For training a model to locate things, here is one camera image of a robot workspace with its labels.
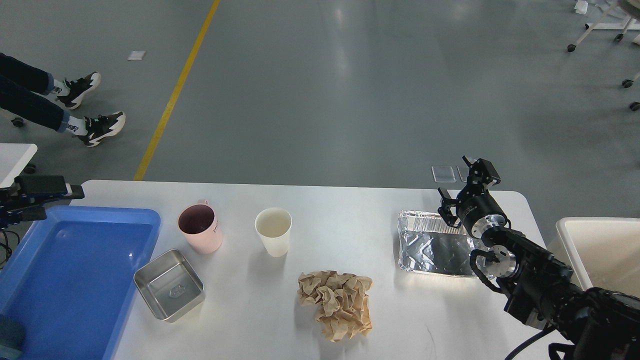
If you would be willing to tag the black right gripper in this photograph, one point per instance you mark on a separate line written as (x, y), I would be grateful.
(474, 206)

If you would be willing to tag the pink mug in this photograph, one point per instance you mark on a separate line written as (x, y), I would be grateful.
(199, 224)

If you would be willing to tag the square steel container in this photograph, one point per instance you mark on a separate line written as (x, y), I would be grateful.
(169, 286)

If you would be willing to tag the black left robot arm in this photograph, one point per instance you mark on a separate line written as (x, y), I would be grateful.
(24, 200)

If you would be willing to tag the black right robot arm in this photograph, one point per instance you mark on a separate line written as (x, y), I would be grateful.
(599, 324)

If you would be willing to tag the clear floor plate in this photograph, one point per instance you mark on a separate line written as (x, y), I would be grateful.
(463, 171)
(443, 174)

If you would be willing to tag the aluminium foil tray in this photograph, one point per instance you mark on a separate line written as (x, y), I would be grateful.
(427, 245)

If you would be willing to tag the white plastic bin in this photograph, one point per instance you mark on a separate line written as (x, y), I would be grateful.
(603, 252)

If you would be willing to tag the crumpled brown paper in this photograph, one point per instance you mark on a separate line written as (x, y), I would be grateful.
(342, 302)

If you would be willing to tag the white paper cup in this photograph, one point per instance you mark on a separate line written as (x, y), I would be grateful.
(273, 226)

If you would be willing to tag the blue plastic tray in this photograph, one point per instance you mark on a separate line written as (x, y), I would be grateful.
(70, 281)

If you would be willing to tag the seated person in black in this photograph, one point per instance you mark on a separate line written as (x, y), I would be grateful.
(36, 96)

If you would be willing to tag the white office chair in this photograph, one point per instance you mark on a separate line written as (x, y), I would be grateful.
(30, 167)

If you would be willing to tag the white rolling frame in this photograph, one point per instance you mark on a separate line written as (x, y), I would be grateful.
(630, 21)

